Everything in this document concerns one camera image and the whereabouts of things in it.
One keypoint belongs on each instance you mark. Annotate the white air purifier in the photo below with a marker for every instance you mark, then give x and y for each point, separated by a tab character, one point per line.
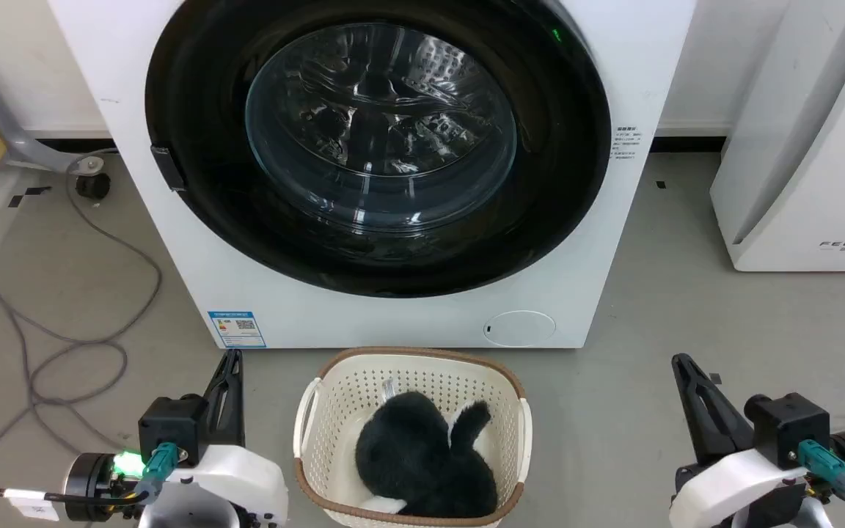
811	147

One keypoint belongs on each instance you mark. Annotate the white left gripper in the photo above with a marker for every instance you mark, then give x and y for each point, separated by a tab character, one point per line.
232	484

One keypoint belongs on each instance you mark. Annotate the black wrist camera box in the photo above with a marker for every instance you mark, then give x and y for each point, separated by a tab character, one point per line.
789	429
172	425

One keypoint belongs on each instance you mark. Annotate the black caster wheel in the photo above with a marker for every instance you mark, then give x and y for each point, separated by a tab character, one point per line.
92	185

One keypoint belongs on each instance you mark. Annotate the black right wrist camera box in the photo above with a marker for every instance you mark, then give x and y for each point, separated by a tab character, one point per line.
789	429

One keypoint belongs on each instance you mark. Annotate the black round washer door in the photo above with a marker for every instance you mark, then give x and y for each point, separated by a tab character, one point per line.
202	220

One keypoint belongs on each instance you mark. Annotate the black fuzzy garment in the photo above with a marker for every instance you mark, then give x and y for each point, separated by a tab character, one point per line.
422	462

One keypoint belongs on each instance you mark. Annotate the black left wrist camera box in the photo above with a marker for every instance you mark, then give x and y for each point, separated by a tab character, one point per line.
172	425

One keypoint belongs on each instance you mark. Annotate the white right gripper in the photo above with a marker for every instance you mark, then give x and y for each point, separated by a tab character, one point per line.
730	488

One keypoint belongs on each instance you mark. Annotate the white cloth in basket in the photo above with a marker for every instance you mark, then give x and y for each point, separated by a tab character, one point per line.
386	504

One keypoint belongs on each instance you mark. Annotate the grey metal stand leg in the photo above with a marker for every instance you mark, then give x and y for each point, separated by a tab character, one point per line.
12	132

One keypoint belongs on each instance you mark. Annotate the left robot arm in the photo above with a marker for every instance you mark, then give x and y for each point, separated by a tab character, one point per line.
92	477

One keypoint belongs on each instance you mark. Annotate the white front-load washing machine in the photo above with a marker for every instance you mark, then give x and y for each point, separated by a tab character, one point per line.
364	317

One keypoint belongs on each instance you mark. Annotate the cream perforated laundry basket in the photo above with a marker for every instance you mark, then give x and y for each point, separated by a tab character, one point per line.
334	411

